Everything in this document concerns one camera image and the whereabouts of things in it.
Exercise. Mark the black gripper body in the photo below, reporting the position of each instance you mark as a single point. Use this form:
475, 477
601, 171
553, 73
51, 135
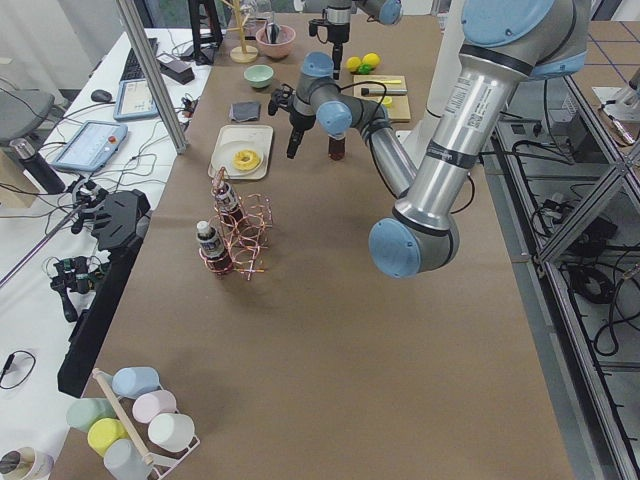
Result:
337, 34
300, 120

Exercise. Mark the tea bottle white cap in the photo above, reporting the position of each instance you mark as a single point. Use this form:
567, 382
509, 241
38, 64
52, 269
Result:
336, 147

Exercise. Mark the blue teach pendant far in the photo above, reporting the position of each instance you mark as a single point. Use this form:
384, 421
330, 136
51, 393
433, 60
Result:
134, 101

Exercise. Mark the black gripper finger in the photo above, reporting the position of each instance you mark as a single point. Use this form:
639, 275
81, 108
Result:
288, 150
296, 140

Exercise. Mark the grey cup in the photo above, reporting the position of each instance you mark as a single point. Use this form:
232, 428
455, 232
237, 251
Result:
124, 462

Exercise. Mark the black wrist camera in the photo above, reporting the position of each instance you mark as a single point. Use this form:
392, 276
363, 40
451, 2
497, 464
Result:
281, 99

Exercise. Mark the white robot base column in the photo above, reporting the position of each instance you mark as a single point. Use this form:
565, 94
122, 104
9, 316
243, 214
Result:
446, 72

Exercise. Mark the yellow cup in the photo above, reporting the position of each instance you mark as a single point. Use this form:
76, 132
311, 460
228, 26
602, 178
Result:
103, 433

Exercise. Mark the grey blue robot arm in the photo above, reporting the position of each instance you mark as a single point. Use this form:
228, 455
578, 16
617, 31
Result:
503, 43

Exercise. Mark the wooden cutting board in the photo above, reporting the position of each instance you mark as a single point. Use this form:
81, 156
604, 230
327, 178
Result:
400, 109

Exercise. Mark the mint green bowl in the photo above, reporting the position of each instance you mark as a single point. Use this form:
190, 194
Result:
259, 76

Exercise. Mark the wooden mug tree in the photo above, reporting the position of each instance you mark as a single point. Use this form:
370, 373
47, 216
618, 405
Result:
243, 53

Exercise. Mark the grey office chair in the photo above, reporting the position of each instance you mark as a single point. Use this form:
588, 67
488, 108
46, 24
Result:
22, 112

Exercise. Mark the front tea bottle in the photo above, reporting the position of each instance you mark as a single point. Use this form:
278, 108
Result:
212, 248

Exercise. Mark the yellow lemon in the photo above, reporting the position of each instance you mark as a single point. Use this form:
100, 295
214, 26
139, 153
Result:
352, 64
371, 59

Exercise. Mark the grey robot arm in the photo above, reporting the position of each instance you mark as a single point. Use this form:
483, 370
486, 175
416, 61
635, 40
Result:
370, 8

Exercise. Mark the black computer mouse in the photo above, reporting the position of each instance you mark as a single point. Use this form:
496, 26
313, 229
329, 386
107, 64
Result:
101, 96

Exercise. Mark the aluminium frame post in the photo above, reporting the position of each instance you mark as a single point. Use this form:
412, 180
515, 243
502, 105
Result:
135, 30

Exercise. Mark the rear tea bottle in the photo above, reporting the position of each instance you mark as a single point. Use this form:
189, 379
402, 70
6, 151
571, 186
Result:
228, 204

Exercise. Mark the blue cup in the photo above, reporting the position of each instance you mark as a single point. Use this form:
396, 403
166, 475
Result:
132, 382

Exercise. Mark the black keyboard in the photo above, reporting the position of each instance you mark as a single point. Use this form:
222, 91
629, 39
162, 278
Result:
132, 68

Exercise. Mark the green lime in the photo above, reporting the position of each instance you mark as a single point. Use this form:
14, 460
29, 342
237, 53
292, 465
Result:
364, 69

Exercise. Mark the grey folded cloth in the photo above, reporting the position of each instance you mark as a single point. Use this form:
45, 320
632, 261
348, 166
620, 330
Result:
245, 111

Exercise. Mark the black box on desk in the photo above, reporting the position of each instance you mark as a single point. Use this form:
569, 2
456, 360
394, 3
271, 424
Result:
174, 68

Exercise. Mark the cream plastic tray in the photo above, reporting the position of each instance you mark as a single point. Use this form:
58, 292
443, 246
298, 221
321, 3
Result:
262, 135

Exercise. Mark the right yellow lemon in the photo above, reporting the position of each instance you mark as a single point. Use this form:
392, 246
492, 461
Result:
371, 59

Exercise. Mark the left yellow lemon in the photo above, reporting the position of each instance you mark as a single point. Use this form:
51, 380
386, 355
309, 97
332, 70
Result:
352, 64

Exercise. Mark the copper wire bottle rack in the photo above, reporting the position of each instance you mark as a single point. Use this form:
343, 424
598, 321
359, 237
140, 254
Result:
246, 241

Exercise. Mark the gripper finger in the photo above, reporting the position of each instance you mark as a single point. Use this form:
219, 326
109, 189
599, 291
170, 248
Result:
337, 55

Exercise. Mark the black handled knife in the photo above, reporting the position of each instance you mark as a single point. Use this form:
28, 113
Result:
365, 91

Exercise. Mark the black thermos bottle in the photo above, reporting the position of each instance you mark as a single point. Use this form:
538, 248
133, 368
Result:
37, 166

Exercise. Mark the black tripod stand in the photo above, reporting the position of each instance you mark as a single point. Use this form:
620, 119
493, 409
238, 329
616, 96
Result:
206, 30

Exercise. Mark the yellow glazed donut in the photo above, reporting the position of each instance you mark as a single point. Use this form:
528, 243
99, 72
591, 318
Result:
246, 160

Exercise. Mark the white wire cup rack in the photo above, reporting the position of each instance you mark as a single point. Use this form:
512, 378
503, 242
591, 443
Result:
163, 462

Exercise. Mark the green cup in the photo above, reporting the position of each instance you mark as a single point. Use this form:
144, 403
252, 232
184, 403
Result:
84, 412

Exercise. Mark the white cup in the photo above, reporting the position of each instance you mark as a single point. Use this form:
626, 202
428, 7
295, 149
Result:
171, 431

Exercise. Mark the pink cup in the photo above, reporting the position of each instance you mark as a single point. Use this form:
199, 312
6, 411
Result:
147, 406

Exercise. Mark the blue teach pendant near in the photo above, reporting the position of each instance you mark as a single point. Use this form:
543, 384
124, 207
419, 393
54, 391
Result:
91, 147

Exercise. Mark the blue teach pendant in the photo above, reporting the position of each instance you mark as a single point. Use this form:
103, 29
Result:
91, 147
134, 101

